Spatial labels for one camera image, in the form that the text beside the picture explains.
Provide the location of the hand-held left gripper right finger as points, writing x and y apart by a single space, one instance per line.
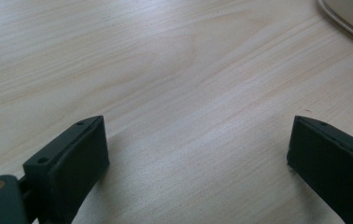
333 165

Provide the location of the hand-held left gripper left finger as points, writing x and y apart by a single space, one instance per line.
72 161

